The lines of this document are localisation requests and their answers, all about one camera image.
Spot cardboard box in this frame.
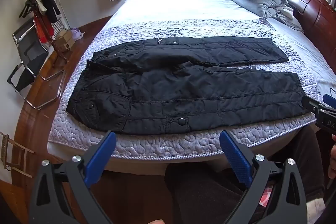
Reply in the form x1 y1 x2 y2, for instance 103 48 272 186
54 29 75 52

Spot lavender cloth bundle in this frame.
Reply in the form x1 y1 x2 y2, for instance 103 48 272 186
70 27 86 39

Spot person's legs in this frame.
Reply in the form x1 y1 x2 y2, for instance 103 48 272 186
164 126 326 224

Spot dark wooden headboard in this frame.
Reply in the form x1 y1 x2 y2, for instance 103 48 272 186
270 0 336 52

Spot person's right hand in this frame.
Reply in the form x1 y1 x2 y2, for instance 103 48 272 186
328 133 336 178

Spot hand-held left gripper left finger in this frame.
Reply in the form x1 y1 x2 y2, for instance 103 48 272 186
28 131 117 224

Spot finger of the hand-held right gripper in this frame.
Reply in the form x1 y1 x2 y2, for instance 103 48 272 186
323 94 336 107
301 95 336 117

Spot black chrome folding chair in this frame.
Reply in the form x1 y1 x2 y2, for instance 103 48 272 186
7 19 65 110

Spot bed with light sheet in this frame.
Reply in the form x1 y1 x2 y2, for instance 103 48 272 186
47 0 336 177

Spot quilted lavender mattress pad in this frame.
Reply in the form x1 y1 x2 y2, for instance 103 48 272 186
47 18 323 161

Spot small wooden rack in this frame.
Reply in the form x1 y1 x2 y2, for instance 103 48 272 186
0 131 34 178

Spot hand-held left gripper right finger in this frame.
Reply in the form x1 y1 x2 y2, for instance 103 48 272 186
219 130 307 224

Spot black quilted pants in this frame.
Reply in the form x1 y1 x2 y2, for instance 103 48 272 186
66 36 309 135

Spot red hanging bag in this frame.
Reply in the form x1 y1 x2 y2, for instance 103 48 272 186
33 15 55 43

